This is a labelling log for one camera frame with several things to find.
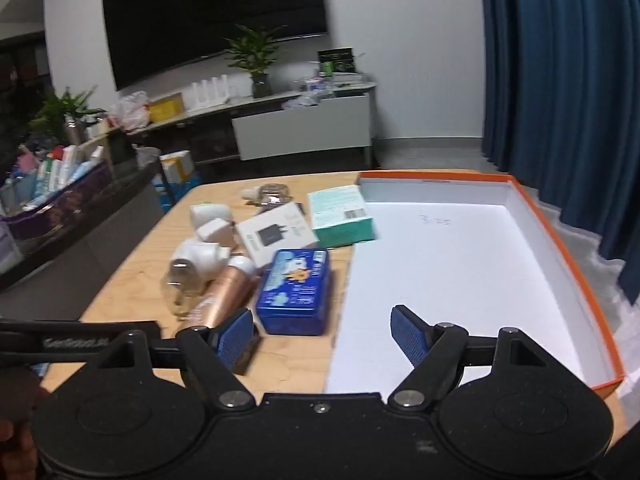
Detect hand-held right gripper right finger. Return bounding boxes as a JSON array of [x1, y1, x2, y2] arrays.
[[387, 305, 551, 408]]

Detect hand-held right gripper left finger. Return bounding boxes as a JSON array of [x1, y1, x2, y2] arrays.
[[97, 308, 255, 408]]

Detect bronze bottle white cap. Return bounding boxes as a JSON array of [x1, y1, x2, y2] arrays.
[[187, 255, 261, 331]]

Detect blue tin box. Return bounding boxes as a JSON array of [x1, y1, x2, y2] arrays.
[[256, 248, 331, 337]]

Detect orange white cardboard box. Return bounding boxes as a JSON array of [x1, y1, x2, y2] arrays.
[[325, 170, 627, 401]]

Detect white mosquito heater with bottle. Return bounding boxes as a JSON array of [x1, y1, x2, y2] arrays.
[[160, 239, 231, 318]]

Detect white charger carton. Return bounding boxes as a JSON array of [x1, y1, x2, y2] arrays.
[[235, 203, 320, 267]]

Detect mint green carton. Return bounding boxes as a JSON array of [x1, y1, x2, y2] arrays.
[[307, 185, 376, 248]]

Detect dark playing card box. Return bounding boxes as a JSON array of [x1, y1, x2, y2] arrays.
[[260, 198, 307, 217]]

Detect dark grey cabinet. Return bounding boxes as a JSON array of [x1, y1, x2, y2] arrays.
[[0, 160, 166, 321]]

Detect white charger adapter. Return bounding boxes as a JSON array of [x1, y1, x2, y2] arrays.
[[196, 218, 233, 246]]

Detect purple storage basket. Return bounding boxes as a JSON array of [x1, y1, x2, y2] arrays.
[[0, 160, 113, 243]]

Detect clear glass refill bottle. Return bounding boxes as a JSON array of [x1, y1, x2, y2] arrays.
[[241, 183, 293, 207]]

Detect blue plastic bag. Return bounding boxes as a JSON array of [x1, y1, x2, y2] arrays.
[[152, 172, 203, 211]]

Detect assorted toiletry tubes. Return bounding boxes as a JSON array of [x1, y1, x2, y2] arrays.
[[10, 145, 108, 206]]

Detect white yellow cardboard box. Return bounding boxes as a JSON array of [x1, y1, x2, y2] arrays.
[[159, 150, 196, 186]]

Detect white TV cabinet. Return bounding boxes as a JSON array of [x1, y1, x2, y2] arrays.
[[120, 80, 378, 171]]

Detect leafy potted plant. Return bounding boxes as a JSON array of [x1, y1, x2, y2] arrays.
[[30, 87, 106, 136]]

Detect white plastic bag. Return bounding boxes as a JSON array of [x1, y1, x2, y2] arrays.
[[112, 91, 151, 131]]

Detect white router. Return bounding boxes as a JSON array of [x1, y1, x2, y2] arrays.
[[187, 74, 236, 111]]

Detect crumpled clear plastic bag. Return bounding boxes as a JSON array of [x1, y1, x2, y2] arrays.
[[282, 92, 321, 110]]

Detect green black box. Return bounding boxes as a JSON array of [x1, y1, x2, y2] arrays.
[[317, 47, 356, 78]]

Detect potted bamboo plant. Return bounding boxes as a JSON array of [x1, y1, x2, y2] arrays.
[[222, 24, 288, 100]]

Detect blue curtain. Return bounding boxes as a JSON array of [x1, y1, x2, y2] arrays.
[[477, 0, 640, 306]]

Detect black television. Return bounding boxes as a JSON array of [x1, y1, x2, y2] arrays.
[[101, 0, 328, 92]]

